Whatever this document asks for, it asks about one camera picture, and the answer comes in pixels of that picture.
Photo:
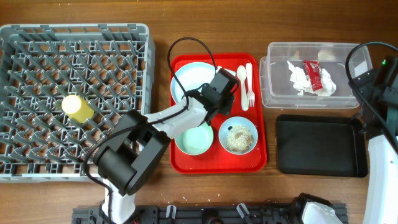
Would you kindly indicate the white plastic spoon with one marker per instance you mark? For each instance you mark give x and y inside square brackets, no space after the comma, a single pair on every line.
[242,75]

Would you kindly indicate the red ketchup sachet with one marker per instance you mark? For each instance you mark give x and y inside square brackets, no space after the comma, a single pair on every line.
[312,69]

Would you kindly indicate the crumpled white paper napkin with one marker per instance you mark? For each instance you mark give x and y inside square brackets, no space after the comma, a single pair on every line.
[301,81]

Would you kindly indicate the clear plastic waste bin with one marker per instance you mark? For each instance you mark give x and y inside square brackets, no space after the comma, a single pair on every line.
[277,90]

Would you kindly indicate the black plastic tray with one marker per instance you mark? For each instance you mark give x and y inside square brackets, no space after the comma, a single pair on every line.
[319,145]

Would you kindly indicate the mint green bowl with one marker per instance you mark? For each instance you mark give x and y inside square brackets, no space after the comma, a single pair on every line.
[195,141]

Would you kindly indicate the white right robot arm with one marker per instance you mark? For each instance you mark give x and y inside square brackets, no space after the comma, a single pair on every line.
[381,204]

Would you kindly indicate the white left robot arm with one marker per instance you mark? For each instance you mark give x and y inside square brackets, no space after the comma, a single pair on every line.
[129,155]

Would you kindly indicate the grey plastic dishwasher rack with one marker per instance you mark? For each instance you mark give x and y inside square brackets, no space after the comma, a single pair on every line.
[111,66]

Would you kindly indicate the white plastic fork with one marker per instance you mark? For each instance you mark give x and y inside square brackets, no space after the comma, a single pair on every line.
[250,94]

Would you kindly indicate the yellow plastic cup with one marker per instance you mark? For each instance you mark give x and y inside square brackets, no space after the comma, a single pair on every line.
[77,108]

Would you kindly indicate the light blue round plate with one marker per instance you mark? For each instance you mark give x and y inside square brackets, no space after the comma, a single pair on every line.
[192,76]

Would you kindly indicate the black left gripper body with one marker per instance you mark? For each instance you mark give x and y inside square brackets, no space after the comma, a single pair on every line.
[226,104]

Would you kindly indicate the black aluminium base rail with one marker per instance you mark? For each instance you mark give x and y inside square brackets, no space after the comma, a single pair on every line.
[199,215]

